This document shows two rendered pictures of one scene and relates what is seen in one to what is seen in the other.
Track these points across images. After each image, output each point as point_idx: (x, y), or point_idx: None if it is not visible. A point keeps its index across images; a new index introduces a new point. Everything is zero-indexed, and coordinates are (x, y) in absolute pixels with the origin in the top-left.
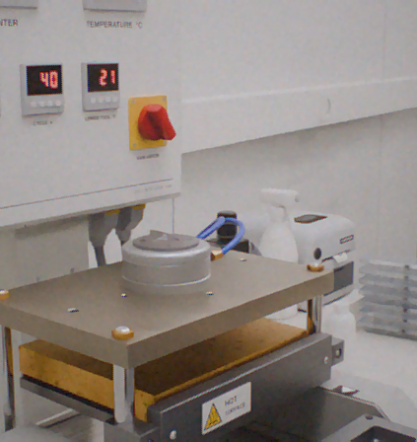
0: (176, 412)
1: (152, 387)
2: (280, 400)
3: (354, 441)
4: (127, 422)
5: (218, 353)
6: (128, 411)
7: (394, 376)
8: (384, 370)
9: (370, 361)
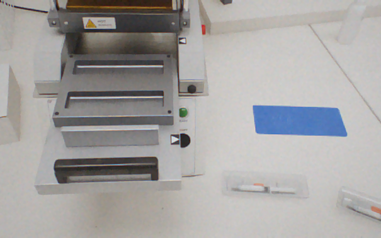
0: (67, 16)
1: (72, 2)
2: (138, 30)
3: (146, 61)
4: (53, 11)
5: (119, 0)
6: (52, 7)
7: (380, 50)
8: None
9: None
